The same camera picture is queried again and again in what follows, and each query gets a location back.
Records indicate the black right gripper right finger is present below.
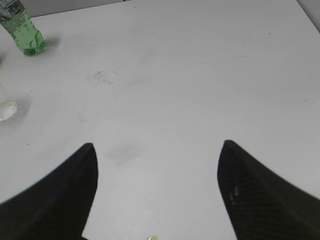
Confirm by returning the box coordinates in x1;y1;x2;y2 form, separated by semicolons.
217;140;320;240

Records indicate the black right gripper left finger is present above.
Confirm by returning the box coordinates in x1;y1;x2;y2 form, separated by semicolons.
0;143;98;240

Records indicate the transparent plastic cup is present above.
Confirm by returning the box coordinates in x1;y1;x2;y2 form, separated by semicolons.
0;85;19;122

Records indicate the green soda bottle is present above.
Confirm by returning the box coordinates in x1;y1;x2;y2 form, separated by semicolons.
0;0;46;56

